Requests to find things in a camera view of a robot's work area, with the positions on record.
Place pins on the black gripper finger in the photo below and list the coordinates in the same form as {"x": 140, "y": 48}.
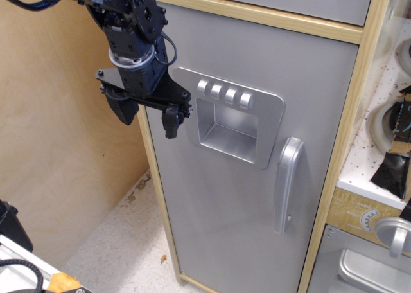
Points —
{"x": 172, "y": 118}
{"x": 122, "y": 105}

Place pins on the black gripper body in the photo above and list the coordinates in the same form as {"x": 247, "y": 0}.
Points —
{"x": 144, "y": 78}

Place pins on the silver fridge door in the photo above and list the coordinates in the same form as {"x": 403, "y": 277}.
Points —
{"x": 221, "y": 209}

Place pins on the silver fridge door handle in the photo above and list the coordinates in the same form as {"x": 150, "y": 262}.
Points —
{"x": 287, "y": 167}

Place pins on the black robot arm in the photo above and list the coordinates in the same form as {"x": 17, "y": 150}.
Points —
{"x": 137, "y": 49}

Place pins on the silver ice dispenser panel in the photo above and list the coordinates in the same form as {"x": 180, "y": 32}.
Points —
{"x": 237, "y": 120}

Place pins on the black box lower left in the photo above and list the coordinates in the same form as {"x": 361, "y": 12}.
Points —
{"x": 12, "y": 228}

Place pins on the orange tape piece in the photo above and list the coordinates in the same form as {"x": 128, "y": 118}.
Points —
{"x": 61, "y": 282}

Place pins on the silver oven door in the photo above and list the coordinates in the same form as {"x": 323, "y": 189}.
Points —
{"x": 325, "y": 276}

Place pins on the silver oven knob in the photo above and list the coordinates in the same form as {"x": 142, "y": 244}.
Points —
{"x": 394, "y": 232}

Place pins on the wooden toy kitchen frame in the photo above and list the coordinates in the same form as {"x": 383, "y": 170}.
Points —
{"x": 367, "y": 37}

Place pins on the aluminium rail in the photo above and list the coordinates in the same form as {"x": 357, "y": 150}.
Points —
{"x": 19, "y": 277}

